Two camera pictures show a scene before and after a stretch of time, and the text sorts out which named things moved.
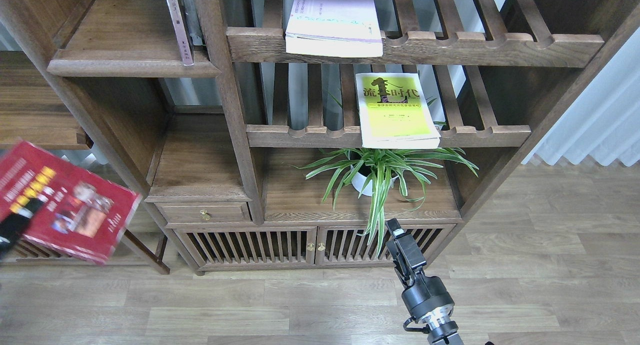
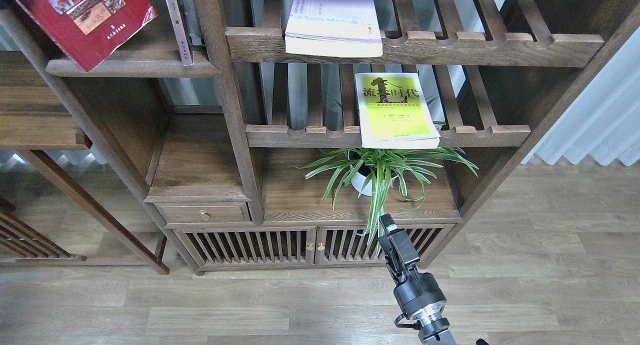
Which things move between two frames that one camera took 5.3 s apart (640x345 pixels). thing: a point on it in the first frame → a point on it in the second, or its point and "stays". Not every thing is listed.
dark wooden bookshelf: [250, 156] stays
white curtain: [603, 121] stays
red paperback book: [85, 213] → [88, 21]
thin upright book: [179, 23] stays
